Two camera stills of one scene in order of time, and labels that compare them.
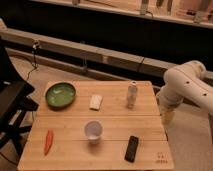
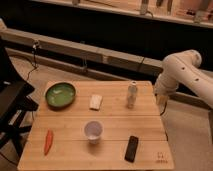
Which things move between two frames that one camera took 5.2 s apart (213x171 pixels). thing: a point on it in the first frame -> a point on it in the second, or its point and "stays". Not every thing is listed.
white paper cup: (93, 130) stays
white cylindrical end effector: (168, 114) -> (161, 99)
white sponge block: (95, 102) stays
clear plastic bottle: (132, 95) stays
